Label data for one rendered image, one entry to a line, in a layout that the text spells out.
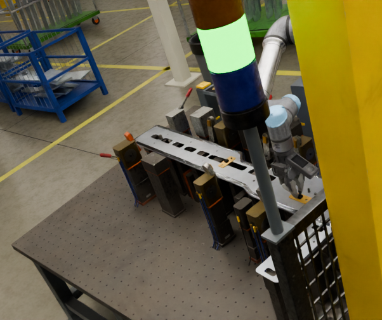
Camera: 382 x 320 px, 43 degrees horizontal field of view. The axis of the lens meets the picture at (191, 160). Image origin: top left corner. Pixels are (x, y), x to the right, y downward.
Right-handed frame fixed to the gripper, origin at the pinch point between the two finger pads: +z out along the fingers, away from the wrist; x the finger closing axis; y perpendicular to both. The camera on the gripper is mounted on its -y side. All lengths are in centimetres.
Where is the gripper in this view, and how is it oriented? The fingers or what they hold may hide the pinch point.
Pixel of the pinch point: (299, 193)
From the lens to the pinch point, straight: 181.9
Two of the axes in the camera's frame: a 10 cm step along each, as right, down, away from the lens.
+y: -6.0, -2.2, 7.7
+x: -7.4, 5.2, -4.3
